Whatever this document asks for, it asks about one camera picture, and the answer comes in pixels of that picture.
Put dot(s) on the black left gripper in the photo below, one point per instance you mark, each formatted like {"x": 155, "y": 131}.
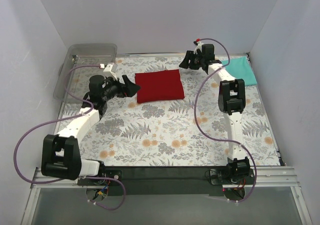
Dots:
{"x": 123, "y": 88}

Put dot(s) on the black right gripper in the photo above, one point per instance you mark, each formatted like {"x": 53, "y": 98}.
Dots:
{"x": 191, "y": 60}

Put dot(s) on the red t shirt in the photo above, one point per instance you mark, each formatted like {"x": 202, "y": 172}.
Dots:
{"x": 157, "y": 86}

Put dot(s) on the clear plastic bin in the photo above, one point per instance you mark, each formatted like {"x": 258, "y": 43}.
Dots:
{"x": 81, "y": 62}

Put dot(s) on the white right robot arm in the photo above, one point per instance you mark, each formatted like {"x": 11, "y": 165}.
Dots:
{"x": 231, "y": 102}

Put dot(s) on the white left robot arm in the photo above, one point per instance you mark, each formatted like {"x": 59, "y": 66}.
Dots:
{"x": 61, "y": 156}

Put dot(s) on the folded teal t shirt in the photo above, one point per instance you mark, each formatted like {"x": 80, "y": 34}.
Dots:
{"x": 241, "y": 69}

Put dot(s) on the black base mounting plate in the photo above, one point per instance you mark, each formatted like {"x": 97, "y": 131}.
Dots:
{"x": 175, "y": 180}

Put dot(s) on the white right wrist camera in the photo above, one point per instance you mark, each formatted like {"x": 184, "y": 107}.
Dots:
{"x": 198, "y": 46}

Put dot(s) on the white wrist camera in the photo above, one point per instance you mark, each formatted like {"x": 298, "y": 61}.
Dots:
{"x": 198, "y": 46}
{"x": 109, "y": 70}

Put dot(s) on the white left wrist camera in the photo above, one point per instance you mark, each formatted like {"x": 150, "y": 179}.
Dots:
{"x": 109, "y": 70}

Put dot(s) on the aluminium frame rail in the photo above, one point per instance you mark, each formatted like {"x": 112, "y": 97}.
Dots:
{"x": 267, "y": 176}

